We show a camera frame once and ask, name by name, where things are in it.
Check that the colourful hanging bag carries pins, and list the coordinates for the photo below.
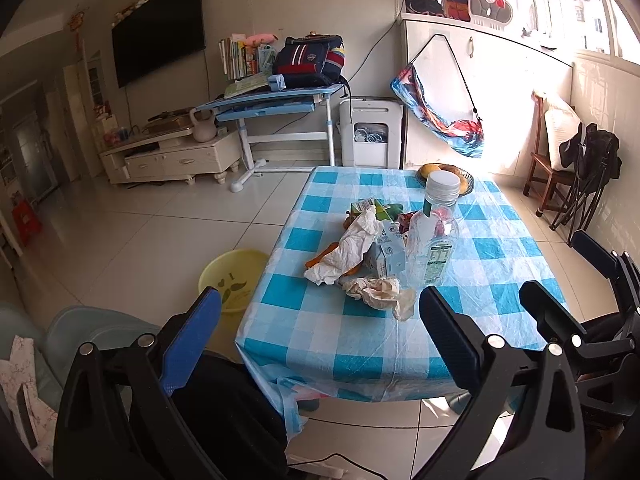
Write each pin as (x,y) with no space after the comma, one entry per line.
(434,89)

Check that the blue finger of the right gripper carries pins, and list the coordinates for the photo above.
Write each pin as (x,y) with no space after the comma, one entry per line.
(606,262)

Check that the small blue milk carton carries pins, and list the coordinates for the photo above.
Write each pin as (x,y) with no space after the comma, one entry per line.
(386,257)

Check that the woven fruit plate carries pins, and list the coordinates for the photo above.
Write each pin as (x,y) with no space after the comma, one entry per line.
(466,179)

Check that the orange peel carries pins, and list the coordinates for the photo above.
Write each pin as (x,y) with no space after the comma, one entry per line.
(312,262)

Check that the white tv cabinet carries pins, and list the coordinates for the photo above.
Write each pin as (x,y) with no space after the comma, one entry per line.
(174,156)

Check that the wooden chair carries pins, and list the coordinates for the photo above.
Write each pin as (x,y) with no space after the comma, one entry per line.
(554,123)

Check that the yellow plastic basin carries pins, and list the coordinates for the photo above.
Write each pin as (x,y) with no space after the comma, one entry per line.
(235,275)

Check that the navy red school backpack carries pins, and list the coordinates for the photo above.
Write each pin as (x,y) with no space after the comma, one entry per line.
(313,61)

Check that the white air purifier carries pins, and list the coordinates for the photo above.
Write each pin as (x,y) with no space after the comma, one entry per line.
(371,132)

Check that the red plastic stool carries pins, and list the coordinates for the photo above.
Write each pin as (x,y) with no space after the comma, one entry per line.
(27,222)

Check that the blue checkered tablecloth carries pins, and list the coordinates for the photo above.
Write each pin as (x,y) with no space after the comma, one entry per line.
(333,315)

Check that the black folding chair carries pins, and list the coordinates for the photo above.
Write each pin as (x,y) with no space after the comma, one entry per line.
(593,152)

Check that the pink kettlebell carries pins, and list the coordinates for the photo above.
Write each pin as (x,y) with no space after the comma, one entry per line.
(203,125)

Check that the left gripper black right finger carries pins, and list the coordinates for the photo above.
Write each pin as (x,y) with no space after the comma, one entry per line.
(456,336)

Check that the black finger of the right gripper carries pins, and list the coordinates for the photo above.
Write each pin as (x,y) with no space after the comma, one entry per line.
(553,321)

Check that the pink plush toy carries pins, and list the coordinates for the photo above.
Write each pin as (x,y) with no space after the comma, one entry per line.
(260,39)

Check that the black wall television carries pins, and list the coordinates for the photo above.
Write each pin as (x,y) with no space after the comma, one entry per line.
(158,33)

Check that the large white tissue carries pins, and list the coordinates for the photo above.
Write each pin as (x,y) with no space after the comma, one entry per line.
(350,251)

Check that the yellow mango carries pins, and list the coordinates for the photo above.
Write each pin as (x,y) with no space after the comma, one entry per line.
(426,169)

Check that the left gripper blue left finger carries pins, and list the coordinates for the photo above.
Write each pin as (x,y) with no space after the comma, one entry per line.
(187,345)

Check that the row of books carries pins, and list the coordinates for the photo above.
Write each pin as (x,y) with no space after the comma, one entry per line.
(240,61)

